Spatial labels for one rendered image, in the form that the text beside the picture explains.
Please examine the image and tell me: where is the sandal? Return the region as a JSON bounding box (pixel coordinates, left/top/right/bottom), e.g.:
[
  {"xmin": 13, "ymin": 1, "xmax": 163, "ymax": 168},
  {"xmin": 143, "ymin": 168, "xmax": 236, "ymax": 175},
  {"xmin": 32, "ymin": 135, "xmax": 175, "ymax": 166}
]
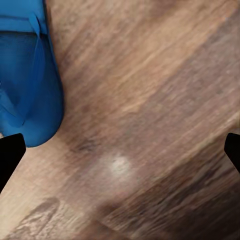
[{"xmin": 0, "ymin": 0, "xmax": 65, "ymax": 148}]

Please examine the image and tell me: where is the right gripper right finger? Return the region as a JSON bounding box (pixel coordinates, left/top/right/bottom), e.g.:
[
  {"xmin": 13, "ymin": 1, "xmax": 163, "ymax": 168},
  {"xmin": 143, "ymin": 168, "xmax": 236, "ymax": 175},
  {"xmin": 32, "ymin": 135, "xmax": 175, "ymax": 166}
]
[{"xmin": 224, "ymin": 133, "xmax": 240, "ymax": 173}]

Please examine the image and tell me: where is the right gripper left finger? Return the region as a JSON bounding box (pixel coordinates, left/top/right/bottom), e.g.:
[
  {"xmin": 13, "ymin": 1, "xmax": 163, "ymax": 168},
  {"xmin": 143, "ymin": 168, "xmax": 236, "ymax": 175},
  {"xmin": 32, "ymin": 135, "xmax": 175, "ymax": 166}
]
[{"xmin": 0, "ymin": 133, "xmax": 26, "ymax": 193}]

